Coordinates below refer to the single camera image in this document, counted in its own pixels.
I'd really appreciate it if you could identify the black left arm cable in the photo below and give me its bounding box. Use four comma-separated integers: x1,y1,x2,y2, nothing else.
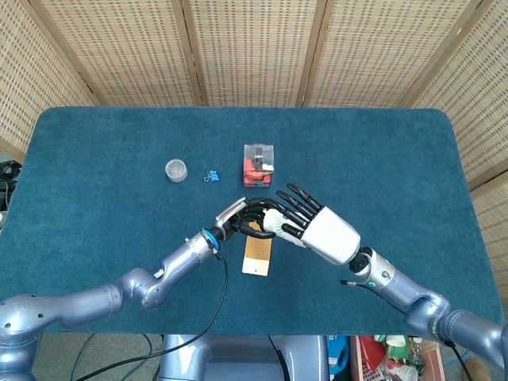
69,249,230,380

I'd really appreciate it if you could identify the blue plastic item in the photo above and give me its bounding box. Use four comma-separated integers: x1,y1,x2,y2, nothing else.
328,335,351,375

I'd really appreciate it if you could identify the black floor cable bundle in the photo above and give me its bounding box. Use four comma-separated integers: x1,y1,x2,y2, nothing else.
0,160,19,223

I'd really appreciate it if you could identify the small white object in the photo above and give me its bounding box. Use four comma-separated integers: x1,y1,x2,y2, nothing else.
261,209,309,249

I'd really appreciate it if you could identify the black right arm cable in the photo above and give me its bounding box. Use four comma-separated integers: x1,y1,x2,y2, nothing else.
340,279,469,381

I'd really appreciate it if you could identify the clear box with red capsules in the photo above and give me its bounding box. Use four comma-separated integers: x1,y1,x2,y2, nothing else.
241,143,275,188

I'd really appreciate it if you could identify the silver blue robot base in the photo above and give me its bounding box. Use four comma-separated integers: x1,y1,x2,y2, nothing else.
158,334,330,381

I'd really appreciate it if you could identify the woven folding screen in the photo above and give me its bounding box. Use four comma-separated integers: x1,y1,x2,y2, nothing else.
0,0,508,191

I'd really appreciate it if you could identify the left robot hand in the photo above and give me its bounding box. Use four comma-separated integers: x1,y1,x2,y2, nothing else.
214,196,279,242

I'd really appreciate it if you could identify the pink plastic crate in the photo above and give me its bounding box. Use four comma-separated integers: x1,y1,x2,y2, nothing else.
348,335,445,381

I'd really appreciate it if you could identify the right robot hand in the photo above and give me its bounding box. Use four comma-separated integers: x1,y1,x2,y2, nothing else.
276,183,361,266

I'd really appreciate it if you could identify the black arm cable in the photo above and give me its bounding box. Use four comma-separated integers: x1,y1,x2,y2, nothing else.
340,279,469,381
69,249,230,380

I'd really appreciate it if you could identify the clear round pin container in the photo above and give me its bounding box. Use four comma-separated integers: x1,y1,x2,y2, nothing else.
164,159,189,183

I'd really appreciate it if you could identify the blue table cloth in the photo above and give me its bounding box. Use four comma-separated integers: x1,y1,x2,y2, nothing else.
0,106,505,337

